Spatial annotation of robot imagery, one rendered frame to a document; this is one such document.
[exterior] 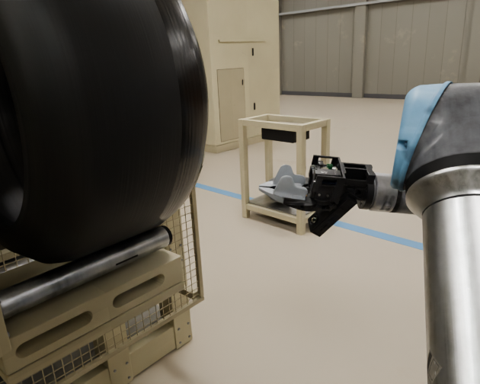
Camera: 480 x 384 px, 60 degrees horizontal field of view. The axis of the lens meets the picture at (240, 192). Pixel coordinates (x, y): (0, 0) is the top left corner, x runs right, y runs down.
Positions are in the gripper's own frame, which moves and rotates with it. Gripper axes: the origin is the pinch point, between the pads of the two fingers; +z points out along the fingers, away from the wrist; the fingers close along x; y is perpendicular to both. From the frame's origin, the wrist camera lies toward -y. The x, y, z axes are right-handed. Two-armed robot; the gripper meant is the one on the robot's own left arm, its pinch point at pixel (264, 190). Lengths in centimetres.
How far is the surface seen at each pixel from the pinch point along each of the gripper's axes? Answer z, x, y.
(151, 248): 21.5, 6.8, -11.6
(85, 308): 29.8, 21.6, -12.3
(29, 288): 37.4, 23.0, -6.0
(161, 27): 19.0, 0.9, 29.9
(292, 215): -40, -166, -148
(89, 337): 29.2, 23.7, -17.5
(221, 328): 5, -53, -127
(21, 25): 34.2, 12.4, 32.0
